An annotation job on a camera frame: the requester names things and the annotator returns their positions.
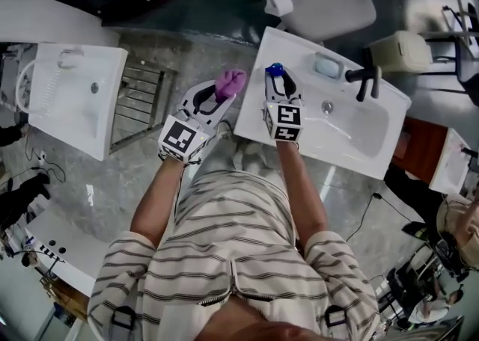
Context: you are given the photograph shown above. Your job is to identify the black bag green stripe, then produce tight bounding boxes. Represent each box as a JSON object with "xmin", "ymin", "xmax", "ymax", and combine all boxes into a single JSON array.
[{"xmin": 402, "ymin": 221, "xmax": 427, "ymax": 238}]

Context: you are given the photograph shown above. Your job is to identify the white sink with hose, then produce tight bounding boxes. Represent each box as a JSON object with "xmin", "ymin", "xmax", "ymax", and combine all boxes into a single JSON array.
[{"xmin": 28, "ymin": 43, "xmax": 129, "ymax": 162}]

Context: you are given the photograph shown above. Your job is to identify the black chair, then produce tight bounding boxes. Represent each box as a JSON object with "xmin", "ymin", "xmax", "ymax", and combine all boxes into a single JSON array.
[{"xmin": 422, "ymin": 4, "xmax": 479, "ymax": 96}]

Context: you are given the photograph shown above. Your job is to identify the person's striped cream shirt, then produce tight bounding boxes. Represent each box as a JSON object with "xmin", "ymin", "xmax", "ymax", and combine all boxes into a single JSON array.
[{"xmin": 86, "ymin": 170, "xmax": 381, "ymax": 341}]

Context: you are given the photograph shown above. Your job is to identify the white sink on wooden cabinet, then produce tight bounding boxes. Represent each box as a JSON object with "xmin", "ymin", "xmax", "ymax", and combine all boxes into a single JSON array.
[{"xmin": 428, "ymin": 128, "xmax": 472, "ymax": 195}]

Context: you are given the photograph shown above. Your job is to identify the plain white counter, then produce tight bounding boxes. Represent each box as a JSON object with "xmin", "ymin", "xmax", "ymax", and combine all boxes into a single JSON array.
[{"xmin": 0, "ymin": 0, "xmax": 120, "ymax": 47}]

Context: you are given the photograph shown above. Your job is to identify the purple cloth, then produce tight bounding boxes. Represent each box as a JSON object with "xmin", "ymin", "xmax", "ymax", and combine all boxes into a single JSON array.
[{"xmin": 213, "ymin": 68, "xmax": 247, "ymax": 103}]

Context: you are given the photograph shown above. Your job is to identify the brown wooden cabinet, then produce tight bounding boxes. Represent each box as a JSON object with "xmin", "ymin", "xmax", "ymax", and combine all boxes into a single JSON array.
[{"xmin": 391, "ymin": 117, "xmax": 450, "ymax": 185}]

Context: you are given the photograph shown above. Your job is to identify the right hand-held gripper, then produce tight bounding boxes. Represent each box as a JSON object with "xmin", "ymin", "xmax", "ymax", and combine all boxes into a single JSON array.
[{"xmin": 260, "ymin": 73, "xmax": 305, "ymax": 143}]

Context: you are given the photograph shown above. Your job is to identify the person's left forearm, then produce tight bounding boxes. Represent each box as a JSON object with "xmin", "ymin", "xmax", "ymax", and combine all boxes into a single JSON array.
[{"xmin": 129, "ymin": 156, "xmax": 186, "ymax": 249}]

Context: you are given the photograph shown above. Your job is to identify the steel sink stand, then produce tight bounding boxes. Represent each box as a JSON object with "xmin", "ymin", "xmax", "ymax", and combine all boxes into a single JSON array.
[{"xmin": 110, "ymin": 64, "xmax": 177, "ymax": 153}]

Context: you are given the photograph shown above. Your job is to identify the person's right forearm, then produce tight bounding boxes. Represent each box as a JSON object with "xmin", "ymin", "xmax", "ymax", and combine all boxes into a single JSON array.
[{"xmin": 275, "ymin": 141, "xmax": 329, "ymax": 253}]

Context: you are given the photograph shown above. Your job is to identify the white sink with black faucet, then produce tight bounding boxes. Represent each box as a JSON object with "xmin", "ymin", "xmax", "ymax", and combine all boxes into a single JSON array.
[{"xmin": 234, "ymin": 26, "xmax": 412, "ymax": 180}]

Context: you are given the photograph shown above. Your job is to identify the blue bottle cap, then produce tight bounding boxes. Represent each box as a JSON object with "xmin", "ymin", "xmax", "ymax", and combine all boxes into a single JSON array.
[{"xmin": 264, "ymin": 62, "xmax": 285, "ymax": 96}]

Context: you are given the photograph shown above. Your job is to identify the black cable with white socket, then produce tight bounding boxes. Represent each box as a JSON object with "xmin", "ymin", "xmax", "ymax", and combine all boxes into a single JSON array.
[{"xmin": 24, "ymin": 137, "xmax": 67, "ymax": 183}]

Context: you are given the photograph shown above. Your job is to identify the person's chin and neck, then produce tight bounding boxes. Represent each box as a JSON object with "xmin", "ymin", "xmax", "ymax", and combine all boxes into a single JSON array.
[{"xmin": 200, "ymin": 296, "xmax": 330, "ymax": 341}]

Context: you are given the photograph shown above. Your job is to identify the black power adapter with cable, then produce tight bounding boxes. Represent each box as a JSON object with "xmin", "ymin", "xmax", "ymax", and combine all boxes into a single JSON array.
[{"xmin": 346, "ymin": 192, "xmax": 424, "ymax": 243}]

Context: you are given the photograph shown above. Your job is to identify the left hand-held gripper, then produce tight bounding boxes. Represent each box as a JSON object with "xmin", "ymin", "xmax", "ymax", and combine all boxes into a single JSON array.
[{"xmin": 157, "ymin": 83, "xmax": 237, "ymax": 164}]

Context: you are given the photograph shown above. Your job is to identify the black faucet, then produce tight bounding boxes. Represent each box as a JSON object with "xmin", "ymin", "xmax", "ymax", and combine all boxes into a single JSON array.
[{"xmin": 344, "ymin": 66, "xmax": 382, "ymax": 103}]

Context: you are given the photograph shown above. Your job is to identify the black strap buckle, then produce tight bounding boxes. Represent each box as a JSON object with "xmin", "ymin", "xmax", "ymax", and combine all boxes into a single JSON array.
[
  {"xmin": 111, "ymin": 305, "xmax": 138, "ymax": 331},
  {"xmin": 324, "ymin": 304, "xmax": 347, "ymax": 328}
]

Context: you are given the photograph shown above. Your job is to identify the person's grey trousers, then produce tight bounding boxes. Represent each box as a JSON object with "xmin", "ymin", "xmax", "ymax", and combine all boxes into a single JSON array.
[{"xmin": 192, "ymin": 122, "xmax": 287, "ymax": 187}]

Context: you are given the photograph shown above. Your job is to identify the beige trash bin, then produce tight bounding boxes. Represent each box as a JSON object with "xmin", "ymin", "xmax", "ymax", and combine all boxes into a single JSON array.
[{"xmin": 368, "ymin": 30, "xmax": 432, "ymax": 75}]

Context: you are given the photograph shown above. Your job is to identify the white counter with black marks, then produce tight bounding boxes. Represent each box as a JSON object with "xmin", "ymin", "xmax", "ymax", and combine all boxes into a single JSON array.
[{"xmin": 24, "ymin": 204, "xmax": 113, "ymax": 298}]

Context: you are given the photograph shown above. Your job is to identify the white hose loop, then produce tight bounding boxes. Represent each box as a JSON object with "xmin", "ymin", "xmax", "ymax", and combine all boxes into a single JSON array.
[{"xmin": 14, "ymin": 58, "xmax": 38, "ymax": 112}]

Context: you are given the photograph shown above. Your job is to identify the grey soap dish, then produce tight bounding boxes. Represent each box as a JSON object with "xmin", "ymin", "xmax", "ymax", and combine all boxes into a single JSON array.
[{"xmin": 312, "ymin": 51, "xmax": 345, "ymax": 79}]

